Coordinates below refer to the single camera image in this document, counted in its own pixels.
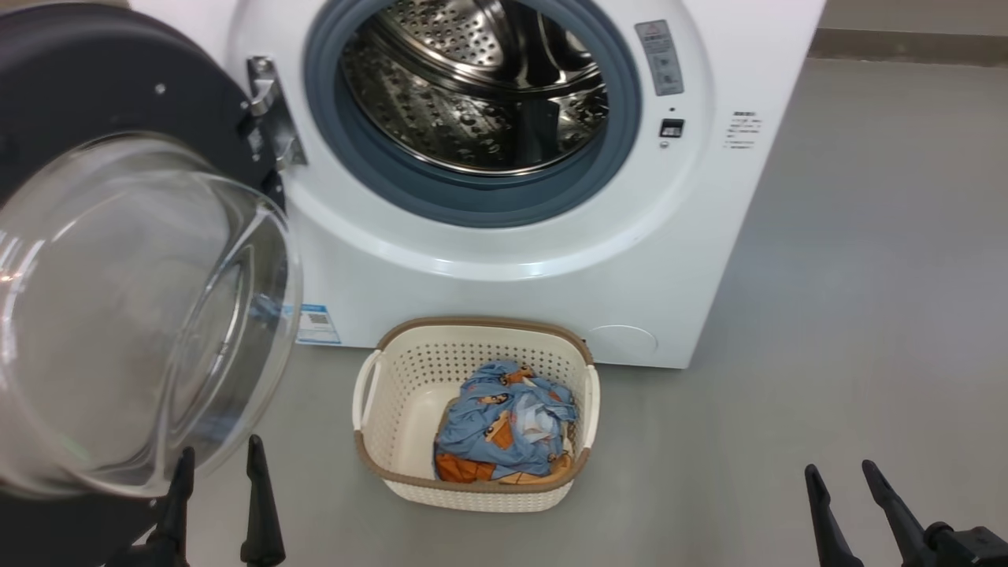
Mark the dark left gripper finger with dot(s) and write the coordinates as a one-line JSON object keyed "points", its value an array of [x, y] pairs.
{"points": [[261, 528], [175, 528]]}

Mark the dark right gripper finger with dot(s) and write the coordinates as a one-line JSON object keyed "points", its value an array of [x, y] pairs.
{"points": [[831, 535], [902, 528]]}

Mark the black round glass washer door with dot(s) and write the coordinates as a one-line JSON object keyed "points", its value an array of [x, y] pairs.
{"points": [[118, 315]]}

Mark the blue cartoon print garment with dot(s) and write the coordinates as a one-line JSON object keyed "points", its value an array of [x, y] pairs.
{"points": [[488, 429]]}

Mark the white front-load washing machine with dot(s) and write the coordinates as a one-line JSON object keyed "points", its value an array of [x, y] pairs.
{"points": [[512, 291]]}

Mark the black door latch slot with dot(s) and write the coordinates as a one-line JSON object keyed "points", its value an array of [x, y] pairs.
{"points": [[672, 127]]}

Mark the steel washing machine drum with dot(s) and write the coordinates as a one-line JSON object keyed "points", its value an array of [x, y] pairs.
{"points": [[441, 110]]}

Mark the cream perforated laundry basket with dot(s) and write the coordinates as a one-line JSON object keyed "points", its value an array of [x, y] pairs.
{"points": [[394, 417]]}

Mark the blue energy label sticker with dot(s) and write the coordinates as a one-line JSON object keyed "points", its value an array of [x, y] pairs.
{"points": [[319, 324]]}

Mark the round white filter cover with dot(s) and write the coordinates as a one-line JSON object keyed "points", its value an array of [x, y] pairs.
{"points": [[622, 344]]}

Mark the small printed text sticker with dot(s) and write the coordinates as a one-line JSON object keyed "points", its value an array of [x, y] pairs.
{"points": [[743, 130]]}

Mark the grey warning label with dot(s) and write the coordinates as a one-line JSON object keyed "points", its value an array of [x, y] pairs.
{"points": [[660, 57]]}

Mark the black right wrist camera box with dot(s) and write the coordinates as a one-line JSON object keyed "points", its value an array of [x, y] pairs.
{"points": [[972, 547]]}

